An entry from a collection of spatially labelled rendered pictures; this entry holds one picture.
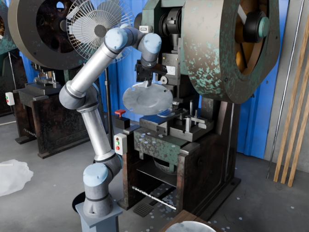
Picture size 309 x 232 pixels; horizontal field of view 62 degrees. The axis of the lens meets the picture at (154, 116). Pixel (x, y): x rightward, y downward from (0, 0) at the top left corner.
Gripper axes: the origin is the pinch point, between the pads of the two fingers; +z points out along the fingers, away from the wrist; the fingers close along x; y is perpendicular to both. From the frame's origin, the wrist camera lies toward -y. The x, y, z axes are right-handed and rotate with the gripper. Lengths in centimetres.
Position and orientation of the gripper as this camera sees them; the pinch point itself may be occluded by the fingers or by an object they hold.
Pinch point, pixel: (146, 84)
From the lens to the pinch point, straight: 138.9
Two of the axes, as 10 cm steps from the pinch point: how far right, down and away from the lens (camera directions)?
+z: -1.7, 4.4, 8.8
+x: 1.6, 9.0, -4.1
